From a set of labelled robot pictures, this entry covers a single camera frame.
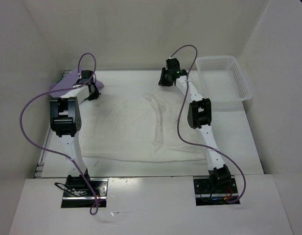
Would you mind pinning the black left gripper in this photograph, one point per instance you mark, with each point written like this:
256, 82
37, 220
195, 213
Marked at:
95, 95

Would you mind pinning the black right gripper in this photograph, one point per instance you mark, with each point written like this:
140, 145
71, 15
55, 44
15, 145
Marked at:
161, 81

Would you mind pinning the purple t-shirt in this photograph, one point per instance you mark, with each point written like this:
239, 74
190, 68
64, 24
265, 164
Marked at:
68, 80

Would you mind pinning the white t-shirt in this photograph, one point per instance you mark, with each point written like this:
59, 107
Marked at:
140, 129

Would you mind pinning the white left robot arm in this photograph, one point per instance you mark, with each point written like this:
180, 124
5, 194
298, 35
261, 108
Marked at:
65, 121

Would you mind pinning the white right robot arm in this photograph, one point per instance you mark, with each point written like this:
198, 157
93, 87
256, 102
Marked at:
199, 118

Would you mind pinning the white plastic basket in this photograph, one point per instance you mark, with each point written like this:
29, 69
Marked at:
223, 79

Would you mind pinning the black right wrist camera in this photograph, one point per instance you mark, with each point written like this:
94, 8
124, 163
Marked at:
173, 66

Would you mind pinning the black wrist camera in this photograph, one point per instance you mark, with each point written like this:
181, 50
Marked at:
173, 66
87, 78

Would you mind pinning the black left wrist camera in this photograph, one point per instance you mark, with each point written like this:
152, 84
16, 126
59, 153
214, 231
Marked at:
87, 78

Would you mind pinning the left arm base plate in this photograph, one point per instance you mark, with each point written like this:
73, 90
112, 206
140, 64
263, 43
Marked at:
77, 194

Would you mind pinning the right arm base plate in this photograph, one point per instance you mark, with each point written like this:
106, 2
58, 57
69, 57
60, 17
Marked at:
205, 195

